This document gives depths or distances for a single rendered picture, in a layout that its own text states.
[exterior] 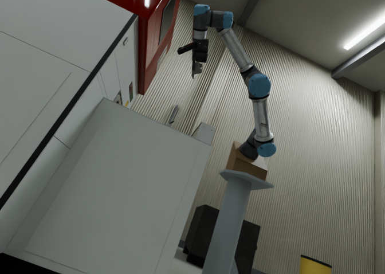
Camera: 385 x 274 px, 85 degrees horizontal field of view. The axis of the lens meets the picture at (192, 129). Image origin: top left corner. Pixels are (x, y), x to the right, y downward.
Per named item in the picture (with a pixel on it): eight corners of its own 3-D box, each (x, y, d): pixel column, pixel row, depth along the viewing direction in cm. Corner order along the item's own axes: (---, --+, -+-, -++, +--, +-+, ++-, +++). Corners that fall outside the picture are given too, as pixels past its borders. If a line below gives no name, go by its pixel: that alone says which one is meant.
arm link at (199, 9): (211, 6, 97) (193, 5, 97) (208, 31, 104) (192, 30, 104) (211, 4, 104) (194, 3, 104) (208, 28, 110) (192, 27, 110)
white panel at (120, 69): (91, 72, 89) (133, 13, 105) (112, 132, 163) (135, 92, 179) (98, 75, 89) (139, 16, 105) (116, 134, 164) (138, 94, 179)
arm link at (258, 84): (271, 145, 145) (263, 67, 121) (278, 157, 132) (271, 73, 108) (254, 148, 147) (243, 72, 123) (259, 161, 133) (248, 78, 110)
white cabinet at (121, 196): (-15, 277, 75) (103, 97, 107) (67, 238, 163) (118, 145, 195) (151, 335, 80) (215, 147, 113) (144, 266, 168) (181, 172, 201)
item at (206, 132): (194, 141, 118) (202, 121, 123) (177, 160, 168) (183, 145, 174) (209, 148, 118) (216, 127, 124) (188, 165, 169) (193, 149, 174)
